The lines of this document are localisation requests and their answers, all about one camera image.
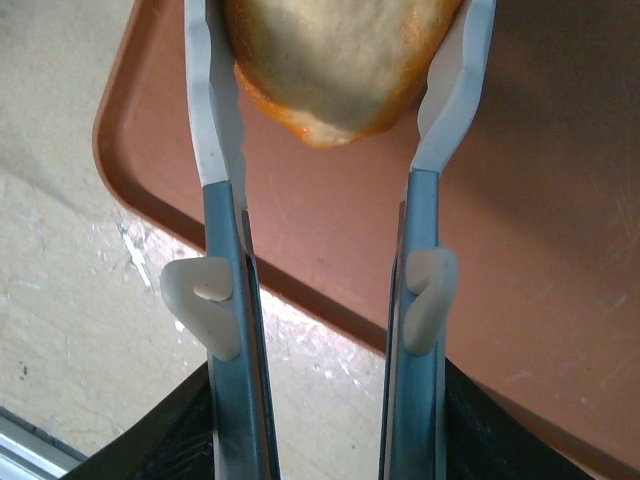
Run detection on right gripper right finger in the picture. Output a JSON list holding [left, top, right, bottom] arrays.
[[443, 356, 592, 480]]

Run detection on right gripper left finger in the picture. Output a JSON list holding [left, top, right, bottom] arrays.
[[62, 359, 220, 480]]

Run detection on metal tongs white tips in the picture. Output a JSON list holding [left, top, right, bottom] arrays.
[[159, 0, 499, 480]]

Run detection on golden oval bread roll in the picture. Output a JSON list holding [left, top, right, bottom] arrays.
[[222, 0, 466, 150]]

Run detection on brown plastic tray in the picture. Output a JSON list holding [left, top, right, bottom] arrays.
[[91, 0, 640, 480]]

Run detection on aluminium table rail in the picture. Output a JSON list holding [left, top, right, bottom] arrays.
[[0, 404, 90, 480]]

